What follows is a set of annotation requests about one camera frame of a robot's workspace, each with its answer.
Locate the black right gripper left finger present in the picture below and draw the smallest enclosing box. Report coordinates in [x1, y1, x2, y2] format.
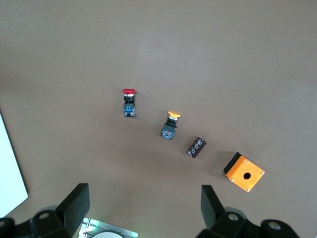
[0, 182, 90, 238]

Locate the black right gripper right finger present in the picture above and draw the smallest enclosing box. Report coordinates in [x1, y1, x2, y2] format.
[195, 184, 301, 238]

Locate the white drawer cabinet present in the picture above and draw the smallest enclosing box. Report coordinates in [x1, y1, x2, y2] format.
[0, 109, 29, 219]

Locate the yellow mushroom push button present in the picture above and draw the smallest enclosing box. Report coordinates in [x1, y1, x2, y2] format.
[160, 110, 182, 141]

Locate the red mushroom push button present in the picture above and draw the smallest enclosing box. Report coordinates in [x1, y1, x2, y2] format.
[121, 88, 137, 118]

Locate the small black connector block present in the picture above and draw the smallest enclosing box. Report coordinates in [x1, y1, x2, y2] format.
[187, 136, 208, 159]

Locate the orange button enclosure box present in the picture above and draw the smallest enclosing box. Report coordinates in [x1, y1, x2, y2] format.
[223, 152, 266, 193]

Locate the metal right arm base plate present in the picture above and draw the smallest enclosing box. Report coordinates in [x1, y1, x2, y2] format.
[78, 217, 139, 238]

